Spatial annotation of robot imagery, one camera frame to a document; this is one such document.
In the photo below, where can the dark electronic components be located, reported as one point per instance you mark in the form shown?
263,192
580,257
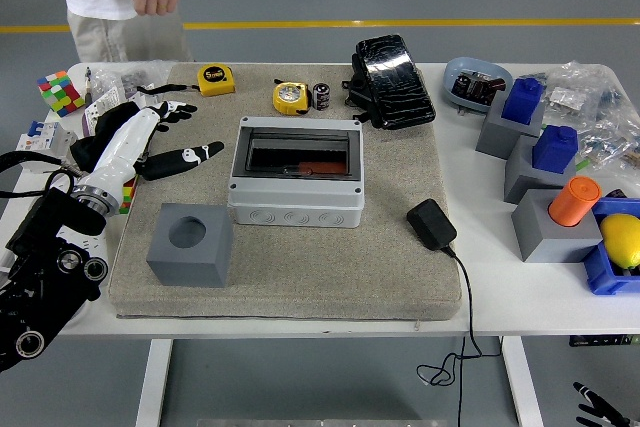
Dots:
475,87

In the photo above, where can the black cloth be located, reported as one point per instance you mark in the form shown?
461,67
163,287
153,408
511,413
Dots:
102,132

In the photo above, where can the grey block holder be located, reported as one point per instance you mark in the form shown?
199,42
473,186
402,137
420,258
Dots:
550,247
200,267
520,177
492,134

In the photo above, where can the large colourful puzzle cube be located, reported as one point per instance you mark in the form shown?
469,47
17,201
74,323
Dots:
60,94

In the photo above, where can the small black cylinder cell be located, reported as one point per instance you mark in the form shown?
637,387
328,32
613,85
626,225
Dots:
321,96

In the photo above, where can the grey plastic junction box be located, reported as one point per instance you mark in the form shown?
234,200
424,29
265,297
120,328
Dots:
295,207

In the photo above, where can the small colourful puzzle cube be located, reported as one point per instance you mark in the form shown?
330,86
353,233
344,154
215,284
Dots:
129,197

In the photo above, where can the orange cylinder battery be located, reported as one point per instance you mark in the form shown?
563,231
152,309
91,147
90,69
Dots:
575,199
322,168

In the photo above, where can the blue block battery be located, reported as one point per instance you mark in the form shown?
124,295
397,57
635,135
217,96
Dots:
522,99
555,147

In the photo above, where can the smoky transparent box lid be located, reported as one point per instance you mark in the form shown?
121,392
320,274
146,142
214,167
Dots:
300,147

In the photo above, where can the white table leg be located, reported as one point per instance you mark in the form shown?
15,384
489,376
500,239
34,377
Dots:
522,382
152,382

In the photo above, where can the black power adapter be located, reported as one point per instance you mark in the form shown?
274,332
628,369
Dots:
430,224

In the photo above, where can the blue plastic bin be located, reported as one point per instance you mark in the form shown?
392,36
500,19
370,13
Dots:
600,272

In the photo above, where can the glossy black pouch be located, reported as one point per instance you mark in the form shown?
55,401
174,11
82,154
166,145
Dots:
395,82

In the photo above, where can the clear bag of parts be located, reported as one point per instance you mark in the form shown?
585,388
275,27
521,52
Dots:
610,117

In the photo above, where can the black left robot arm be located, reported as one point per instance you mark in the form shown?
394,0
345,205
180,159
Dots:
45,272

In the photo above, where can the small white parts packet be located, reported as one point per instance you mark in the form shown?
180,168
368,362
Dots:
567,98

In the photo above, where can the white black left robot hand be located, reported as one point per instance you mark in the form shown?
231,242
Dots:
122,147

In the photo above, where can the green plastic strip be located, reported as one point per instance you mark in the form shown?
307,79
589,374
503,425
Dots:
581,163

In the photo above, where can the thin grey screwdriver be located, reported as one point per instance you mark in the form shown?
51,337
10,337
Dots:
88,81

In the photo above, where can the yellow 5m tape measure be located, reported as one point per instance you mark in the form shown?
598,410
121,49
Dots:
215,81

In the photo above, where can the light blue bowl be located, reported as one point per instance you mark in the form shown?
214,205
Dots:
457,68

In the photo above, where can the yellow chrome-faced tape measure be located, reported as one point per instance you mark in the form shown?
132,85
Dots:
291,97

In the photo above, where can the white circuit breaker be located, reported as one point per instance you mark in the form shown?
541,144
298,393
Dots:
45,139

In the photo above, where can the black table control panel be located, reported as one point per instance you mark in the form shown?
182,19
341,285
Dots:
600,341

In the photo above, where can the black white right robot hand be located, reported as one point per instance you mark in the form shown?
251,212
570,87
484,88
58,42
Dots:
591,393

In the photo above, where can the grey-brown mat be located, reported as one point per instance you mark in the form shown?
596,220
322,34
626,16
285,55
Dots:
325,272

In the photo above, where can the white purple card packet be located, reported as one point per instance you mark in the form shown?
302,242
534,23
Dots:
100,107

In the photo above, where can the clear bag of screws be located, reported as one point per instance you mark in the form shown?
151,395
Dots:
115,74

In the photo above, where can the yellow lemon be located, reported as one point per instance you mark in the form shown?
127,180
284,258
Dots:
622,239

